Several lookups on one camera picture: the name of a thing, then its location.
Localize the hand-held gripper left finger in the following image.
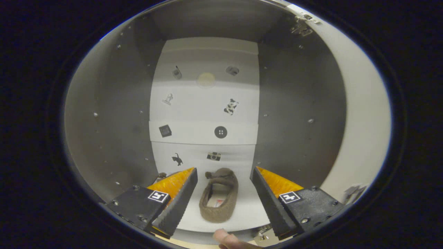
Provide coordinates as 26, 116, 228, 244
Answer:
104, 167, 198, 240

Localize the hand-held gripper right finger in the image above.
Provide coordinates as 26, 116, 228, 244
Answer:
251, 166, 346, 241

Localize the dark grey shoe cabinet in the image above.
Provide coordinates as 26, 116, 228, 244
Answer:
64, 0, 346, 244

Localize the metal door hinge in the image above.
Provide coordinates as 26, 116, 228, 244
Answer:
290, 13, 322, 37
254, 224, 275, 242

